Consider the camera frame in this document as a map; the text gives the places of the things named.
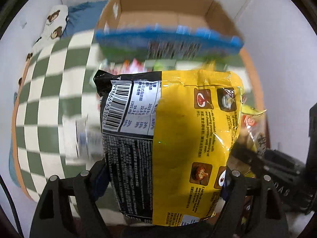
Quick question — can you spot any white silver snack packet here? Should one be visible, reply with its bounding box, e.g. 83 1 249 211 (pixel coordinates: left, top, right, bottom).
62 116 104 164

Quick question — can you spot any yellow black noodle packet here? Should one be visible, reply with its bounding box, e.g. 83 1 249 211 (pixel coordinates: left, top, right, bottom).
94 69 243 227

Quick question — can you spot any yellow snack bag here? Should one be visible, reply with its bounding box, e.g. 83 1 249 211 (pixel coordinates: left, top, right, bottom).
241 104 266 117

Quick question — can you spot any red black noodle packet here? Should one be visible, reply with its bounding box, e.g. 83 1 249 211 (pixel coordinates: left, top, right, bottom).
239 114 266 155

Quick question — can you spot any green white checkered blanket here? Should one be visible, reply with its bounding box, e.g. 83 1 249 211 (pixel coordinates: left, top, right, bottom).
16 31 251 201

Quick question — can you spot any blue bed sheet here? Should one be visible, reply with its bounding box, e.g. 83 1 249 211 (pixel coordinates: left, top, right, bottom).
61 0 108 39

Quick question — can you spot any bear print pillow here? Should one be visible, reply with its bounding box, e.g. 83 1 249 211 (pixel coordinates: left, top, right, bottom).
18 4 69 86

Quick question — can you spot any cardboard box with blue print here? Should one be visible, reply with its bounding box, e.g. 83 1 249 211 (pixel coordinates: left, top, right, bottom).
95 0 244 62

